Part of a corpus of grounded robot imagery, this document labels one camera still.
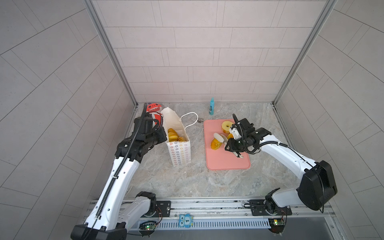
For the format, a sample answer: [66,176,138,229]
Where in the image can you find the lumpy yellow long bread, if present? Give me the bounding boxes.
[168,128,179,142]

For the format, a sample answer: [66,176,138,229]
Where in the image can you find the white paper bag with print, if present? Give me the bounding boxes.
[161,107,199,167]

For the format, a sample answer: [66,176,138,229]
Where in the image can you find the white food tongs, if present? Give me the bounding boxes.
[214,133,243,158]

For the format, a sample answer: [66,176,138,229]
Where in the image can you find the small round golden bun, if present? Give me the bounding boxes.
[211,138,224,150]

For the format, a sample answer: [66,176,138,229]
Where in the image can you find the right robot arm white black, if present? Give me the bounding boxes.
[225,115,338,216]

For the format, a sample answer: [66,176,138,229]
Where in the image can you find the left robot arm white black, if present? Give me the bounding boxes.
[71,104,167,240]

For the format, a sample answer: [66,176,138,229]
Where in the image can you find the red shark plush toy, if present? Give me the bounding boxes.
[146,103,163,127]

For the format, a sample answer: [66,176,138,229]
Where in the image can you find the pink tray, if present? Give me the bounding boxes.
[204,119,251,171]

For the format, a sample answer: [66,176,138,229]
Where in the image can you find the teal small bottle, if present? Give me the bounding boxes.
[209,98,215,116]

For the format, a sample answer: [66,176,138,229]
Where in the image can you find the blue owl tag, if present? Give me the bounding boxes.
[179,214,194,228]

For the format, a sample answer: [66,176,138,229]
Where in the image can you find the left circuit board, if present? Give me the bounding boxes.
[139,221,158,231]

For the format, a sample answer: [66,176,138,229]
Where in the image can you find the circuit board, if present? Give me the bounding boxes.
[139,221,158,231]
[268,219,286,234]

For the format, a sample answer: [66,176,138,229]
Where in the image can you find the right circuit board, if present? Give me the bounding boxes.
[268,219,286,234]

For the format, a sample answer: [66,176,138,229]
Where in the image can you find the ring-shaped yellow bread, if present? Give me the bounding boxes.
[221,121,234,134]

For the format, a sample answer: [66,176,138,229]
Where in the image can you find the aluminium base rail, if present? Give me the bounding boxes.
[131,197,336,231]

